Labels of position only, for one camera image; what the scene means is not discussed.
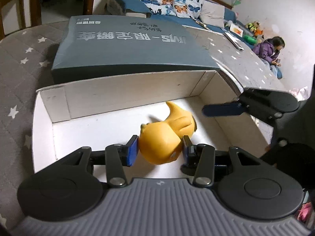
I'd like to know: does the yellow rubber duck toy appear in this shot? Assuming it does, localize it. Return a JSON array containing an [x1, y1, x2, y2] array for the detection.
[[138, 101, 197, 165]]

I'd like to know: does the child in purple jacket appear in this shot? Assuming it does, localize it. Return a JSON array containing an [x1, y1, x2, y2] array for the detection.
[[252, 36, 285, 79]]

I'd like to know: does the remote control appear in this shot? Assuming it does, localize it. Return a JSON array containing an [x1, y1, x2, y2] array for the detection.
[[224, 32, 244, 51]]

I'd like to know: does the stuffed toy pile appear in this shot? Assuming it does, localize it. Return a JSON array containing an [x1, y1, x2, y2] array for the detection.
[[244, 21, 264, 45]]

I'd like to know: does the white cardboard box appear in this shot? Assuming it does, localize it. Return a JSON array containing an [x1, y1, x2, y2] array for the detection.
[[32, 70, 270, 171]]

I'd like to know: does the picture book on sofa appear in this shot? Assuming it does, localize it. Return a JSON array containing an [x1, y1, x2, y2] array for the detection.
[[230, 23, 244, 37]]

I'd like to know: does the beige cushion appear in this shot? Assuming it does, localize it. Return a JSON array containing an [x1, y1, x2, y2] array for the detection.
[[199, 1, 225, 28]]

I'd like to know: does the blue sofa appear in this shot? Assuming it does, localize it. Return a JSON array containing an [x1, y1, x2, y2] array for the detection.
[[105, 0, 255, 48]]

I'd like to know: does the grey star-pattern table mat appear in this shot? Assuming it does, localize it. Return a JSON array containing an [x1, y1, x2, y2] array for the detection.
[[1, 21, 284, 229]]

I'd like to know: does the grey-blue box lid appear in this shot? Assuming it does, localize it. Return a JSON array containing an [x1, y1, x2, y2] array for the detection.
[[51, 15, 220, 84]]

